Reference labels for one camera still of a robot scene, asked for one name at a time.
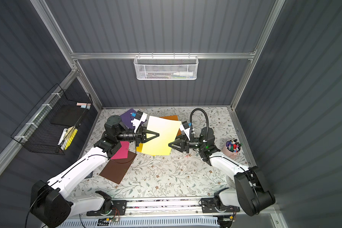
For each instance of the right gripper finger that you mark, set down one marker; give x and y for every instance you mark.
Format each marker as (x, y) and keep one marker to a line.
(175, 147)
(176, 143)

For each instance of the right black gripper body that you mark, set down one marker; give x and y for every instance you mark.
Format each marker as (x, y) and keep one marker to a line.
(185, 145)

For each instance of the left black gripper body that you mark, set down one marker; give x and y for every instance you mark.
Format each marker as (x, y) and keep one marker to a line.
(142, 135)

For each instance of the lime green paper sheet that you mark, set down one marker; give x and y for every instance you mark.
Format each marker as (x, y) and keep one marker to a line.
(167, 130)

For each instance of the purple paper sheet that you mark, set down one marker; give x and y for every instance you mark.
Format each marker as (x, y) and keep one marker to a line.
(126, 118)

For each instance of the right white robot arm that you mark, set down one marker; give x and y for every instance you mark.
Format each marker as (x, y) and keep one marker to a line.
(252, 192)

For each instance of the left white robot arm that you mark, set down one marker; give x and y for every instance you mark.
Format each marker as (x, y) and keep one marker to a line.
(50, 201)

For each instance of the yellow paper sheet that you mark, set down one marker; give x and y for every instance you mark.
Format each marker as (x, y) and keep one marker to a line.
(139, 148)

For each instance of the magenta paper sheet left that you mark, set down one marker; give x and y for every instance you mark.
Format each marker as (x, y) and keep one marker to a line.
(122, 153)

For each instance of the orange paper sheet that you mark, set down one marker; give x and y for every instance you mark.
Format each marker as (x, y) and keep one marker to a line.
(173, 118)

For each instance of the brown paper sheet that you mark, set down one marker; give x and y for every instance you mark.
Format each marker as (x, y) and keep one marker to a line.
(115, 170)

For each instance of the white glue bottle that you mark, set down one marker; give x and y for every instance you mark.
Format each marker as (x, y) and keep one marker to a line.
(183, 74)

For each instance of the yellow highlighter markers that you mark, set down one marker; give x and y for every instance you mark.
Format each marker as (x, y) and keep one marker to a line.
(69, 138)

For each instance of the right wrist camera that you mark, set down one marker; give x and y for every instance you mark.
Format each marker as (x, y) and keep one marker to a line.
(185, 129)

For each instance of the white wire mesh basket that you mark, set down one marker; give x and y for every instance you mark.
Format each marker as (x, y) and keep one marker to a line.
(163, 68)

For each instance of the black wire basket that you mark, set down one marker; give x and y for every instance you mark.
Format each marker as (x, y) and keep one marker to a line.
(44, 132)

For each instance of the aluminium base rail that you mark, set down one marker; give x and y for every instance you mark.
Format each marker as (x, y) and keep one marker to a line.
(180, 212)

